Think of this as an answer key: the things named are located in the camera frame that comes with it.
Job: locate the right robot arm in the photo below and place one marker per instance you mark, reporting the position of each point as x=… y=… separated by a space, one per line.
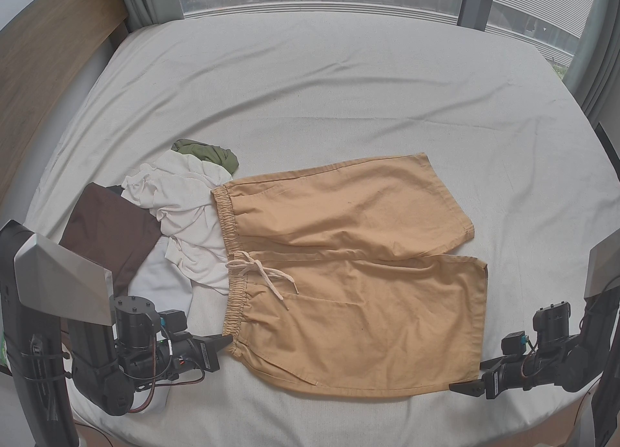
x=605 y=270

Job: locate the white garment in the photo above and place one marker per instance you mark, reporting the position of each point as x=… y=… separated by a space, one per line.
x=189 y=222

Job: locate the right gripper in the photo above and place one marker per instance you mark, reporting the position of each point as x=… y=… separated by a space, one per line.
x=513 y=372

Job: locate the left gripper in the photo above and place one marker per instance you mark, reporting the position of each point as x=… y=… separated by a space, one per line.
x=193 y=353

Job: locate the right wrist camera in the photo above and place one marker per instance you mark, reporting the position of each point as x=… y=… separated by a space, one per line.
x=513 y=342

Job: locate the green garment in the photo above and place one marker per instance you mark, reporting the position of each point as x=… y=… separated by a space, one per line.
x=213 y=154

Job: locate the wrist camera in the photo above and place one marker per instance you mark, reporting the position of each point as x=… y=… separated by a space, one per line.
x=513 y=342
x=174 y=321

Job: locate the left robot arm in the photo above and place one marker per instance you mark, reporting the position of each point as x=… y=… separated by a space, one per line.
x=58 y=270

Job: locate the brown garment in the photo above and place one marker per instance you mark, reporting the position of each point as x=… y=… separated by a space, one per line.
x=111 y=232

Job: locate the bed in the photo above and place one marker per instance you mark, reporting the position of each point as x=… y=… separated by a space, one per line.
x=363 y=96

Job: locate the black garment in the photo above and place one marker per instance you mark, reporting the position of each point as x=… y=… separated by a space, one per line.
x=115 y=190

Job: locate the pale grey garment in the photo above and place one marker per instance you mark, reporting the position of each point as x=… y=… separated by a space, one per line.
x=160 y=280

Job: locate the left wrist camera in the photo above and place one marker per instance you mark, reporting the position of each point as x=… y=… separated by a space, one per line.
x=174 y=321

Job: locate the tan shorts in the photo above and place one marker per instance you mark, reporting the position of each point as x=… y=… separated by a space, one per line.
x=363 y=266

